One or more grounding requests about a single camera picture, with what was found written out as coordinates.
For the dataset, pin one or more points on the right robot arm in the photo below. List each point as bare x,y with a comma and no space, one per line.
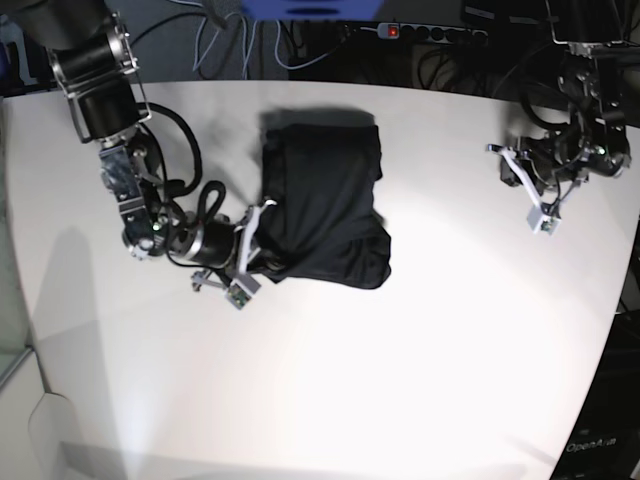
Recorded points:
91,59

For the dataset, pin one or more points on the black OpenArm base unit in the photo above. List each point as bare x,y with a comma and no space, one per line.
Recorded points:
604,443

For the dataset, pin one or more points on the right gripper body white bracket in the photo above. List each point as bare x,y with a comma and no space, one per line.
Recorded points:
233,278

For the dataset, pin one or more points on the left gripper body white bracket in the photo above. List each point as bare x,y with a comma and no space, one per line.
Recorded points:
547,184

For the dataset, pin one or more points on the white power strip red switch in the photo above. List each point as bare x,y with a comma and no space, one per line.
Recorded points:
412,33

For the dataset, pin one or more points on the black long-sleeve T-shirt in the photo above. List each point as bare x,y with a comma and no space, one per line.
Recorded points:
322,225

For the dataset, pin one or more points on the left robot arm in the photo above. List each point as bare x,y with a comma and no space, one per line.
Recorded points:
593,140

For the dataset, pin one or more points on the blue box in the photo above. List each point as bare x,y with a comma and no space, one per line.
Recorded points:
312,10

